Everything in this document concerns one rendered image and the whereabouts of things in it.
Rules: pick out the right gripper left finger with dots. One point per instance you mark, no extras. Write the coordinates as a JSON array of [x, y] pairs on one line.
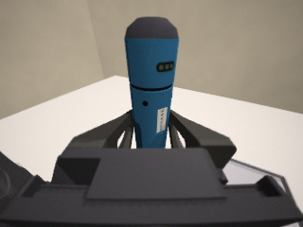
[[107, 134]]

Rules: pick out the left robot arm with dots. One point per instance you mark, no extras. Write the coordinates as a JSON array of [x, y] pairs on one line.
[[12, 177]]

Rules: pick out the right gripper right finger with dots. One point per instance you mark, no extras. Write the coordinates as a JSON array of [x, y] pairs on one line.
[[219, 146]]

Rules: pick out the blue electric nut driver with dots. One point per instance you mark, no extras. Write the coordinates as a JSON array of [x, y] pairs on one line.
[[151, 45]]

